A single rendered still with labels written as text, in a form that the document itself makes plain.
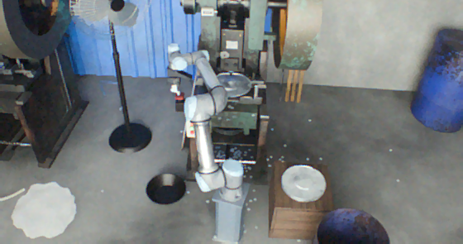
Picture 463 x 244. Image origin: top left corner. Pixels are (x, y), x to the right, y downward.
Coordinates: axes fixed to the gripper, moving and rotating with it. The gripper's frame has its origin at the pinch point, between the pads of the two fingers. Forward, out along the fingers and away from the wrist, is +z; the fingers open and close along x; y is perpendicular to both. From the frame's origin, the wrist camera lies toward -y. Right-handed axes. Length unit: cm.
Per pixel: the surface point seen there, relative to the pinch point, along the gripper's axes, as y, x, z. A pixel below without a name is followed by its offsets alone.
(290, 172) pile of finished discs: -76, 30, 39
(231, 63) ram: -33.6, -11.4, -17.9
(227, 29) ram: -30, -15, -40
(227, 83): -31.3, -11.3, -2.3
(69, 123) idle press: 116, -48, 74
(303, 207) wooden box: -83, 56, 42
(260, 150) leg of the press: -56, 7, 41
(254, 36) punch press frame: -47, -10, -39
